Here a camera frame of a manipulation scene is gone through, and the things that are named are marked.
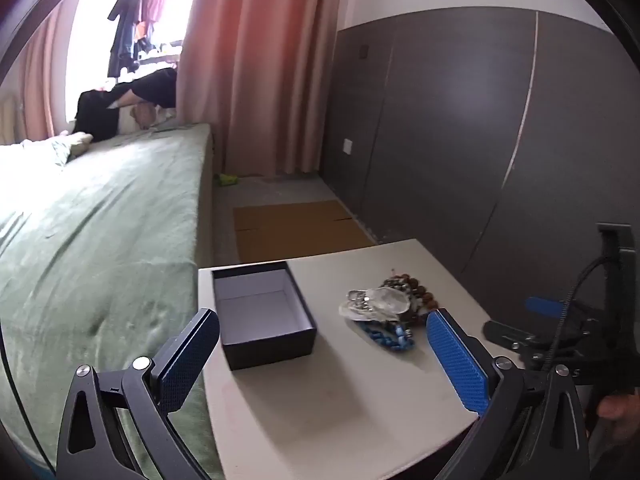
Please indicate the black box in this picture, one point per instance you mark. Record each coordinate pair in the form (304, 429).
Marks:
(270, 345)

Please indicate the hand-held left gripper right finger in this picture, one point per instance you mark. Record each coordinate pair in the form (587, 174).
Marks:
(457, 365)

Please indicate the white wall socket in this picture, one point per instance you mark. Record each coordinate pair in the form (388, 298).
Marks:
(347, 146)

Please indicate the wide pink curtain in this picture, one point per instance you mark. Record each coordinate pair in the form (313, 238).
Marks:
(260, 60)

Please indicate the bed with green sheet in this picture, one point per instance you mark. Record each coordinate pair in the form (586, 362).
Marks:
(100, 220)

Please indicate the flat cardboard sheet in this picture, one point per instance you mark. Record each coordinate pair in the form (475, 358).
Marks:
(295, 230)

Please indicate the hanging clothes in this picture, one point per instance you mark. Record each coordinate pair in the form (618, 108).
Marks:
(135, 15)

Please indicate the white blanket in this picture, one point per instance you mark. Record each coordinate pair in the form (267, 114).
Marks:
(30, 152)

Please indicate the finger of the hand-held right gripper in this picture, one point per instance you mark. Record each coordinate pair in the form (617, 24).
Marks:
(505, 335)
(542, 305)

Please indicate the person's right hand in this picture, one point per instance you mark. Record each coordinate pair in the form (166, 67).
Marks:
(617, 410)

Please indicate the small green item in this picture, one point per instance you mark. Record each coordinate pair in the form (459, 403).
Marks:
(226, 178)

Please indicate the narrow pink curtain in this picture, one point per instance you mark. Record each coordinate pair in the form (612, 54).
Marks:
(47, 85)

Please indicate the dark clothes pile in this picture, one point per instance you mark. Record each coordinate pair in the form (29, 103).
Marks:
(100, 110)

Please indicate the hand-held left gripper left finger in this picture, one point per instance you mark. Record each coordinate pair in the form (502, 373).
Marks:
(192, 352)

